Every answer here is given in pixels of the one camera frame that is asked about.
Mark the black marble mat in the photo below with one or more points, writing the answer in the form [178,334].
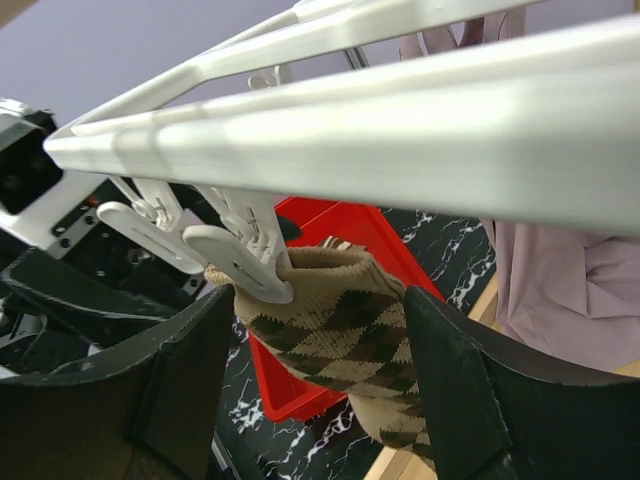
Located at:
[278,427]

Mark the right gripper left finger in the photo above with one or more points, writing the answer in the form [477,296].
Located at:
[145,408]

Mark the white clip hanger frame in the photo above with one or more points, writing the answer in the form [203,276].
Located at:
[357,136]

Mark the white clip beside sock clip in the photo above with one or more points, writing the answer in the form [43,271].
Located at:
[153,218]

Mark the mauve sock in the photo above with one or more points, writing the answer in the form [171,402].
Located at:
[571,293]

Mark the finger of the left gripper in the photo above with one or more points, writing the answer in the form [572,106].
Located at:
[86,305]

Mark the wooden stand with tray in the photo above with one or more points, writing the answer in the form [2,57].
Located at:
[480,310]

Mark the white clip holding mauve sock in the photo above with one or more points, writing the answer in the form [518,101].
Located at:
[271,77]

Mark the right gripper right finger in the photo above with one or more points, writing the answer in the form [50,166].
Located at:
[525,410]

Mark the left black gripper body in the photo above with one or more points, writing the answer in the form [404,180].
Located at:
[33,341]

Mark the white hanger clip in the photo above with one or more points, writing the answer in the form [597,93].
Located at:
[249,247]

